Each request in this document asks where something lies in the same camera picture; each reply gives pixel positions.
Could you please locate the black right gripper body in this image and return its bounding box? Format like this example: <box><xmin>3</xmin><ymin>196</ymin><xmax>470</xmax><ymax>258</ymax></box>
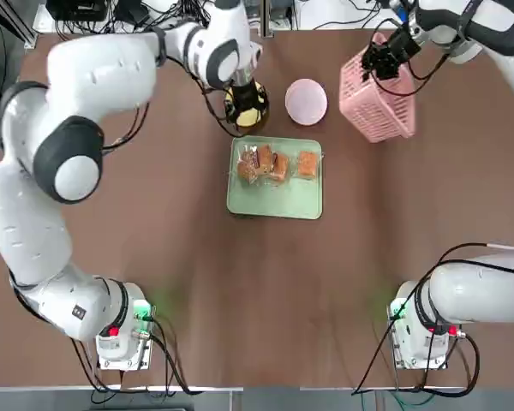
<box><xmin>382</xmin><ymin>25</ymin><xmax>422</xmax><ymax>66</ymax></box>

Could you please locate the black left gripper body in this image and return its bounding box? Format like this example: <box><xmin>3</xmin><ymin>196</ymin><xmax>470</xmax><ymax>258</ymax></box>
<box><xmin>230</xmin><ymin>82</ymin><xmax>262</xmax><ymax>116</ymax></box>

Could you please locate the small pink slatted basket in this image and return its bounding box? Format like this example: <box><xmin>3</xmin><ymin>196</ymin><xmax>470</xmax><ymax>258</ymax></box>
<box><xmin>338</xmin><ymin>33</ymin><xmax>416</xmax><ymax>144</ymax></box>

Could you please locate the green rectangular tray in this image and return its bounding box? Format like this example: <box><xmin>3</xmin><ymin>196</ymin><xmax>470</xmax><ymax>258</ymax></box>
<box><xmin>226</xmin><ymin>135</ymin><xmax>326</xmax><ymax>220</ymax></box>

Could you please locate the yellow round plate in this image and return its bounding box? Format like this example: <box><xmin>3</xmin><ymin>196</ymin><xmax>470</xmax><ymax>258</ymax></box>
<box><xmin>222</xmin><ymin>80</ymin><xmax>270</xmax><ymax>132</ymax></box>

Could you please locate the white round plate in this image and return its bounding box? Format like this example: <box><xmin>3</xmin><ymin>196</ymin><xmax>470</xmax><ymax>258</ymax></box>
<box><xmin>284</xmin><ymin>78</ymin><xmax>329</xmax><ymax>126</ymax></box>

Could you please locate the black monitor stand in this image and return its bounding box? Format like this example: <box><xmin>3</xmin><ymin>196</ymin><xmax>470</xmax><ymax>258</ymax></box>
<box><xmin>114</xmin><ymin>0</ymin><xmax>152</xmax><ymax>25</ymax></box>

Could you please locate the black device box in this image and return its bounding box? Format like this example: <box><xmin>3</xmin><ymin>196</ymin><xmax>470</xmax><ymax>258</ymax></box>
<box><xmin>45</xmin><ymin>0</ymin><xmax>113</xmax><ymax>22</ymax></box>

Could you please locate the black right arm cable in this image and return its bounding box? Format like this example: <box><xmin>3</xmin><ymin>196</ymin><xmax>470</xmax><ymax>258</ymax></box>
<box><xmin>369</xmin><ymin>16</ymin><xmax>463</xmax><ymax>98</ymax></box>

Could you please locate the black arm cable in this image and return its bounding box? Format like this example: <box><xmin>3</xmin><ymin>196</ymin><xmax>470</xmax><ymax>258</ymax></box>
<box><xmin>100</xmin><ymin>23</ymin><xmax>241</xmax><ymax>151</ymax></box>
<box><xmin>369</xmin><ymin>16</ymin><xmax>463</xmax><ymax>98</ymax></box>

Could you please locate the aluminium frame post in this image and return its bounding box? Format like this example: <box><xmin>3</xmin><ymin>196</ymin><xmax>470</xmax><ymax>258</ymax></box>
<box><xmin>259</xmin><ymin>0</ymin><xmax>276</xmax><ymax>39</ymax></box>

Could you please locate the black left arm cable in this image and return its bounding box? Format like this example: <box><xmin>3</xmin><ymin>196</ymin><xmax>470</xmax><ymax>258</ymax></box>
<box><xmin>100</xmin><ymin>23</ymin><xmax>241</xmax><ymax>151</ymax></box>

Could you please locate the aluminium frame beam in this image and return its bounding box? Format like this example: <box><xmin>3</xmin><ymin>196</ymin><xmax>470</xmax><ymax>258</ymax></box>
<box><xmin>0</xmin><ymin>0</ymin><xmax>39</xmax><ymax>46</ymax></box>

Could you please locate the black left base cable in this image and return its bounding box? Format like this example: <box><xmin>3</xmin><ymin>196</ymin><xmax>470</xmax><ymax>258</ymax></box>
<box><xmin>70</xmin><ymin>314</ymin><xmax>206</xmax><ymax>397</ymax></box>

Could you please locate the black base cable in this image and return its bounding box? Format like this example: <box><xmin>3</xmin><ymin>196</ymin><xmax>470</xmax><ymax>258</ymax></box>
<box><xmin>70</xmin><ymin>314</ymin><xmax>206</xmax><ymax>397</ymax></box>
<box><xmin>350</xmin><ymin>314</ymin><xmax>483</xmax><ymax>397</ymax></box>

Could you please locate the black right base cable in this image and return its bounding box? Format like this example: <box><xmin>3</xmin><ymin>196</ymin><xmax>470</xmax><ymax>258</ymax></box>
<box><xmin>350</xmin><ymin>314</ymin><xmax>483</xmax><ymax>397</ymax></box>

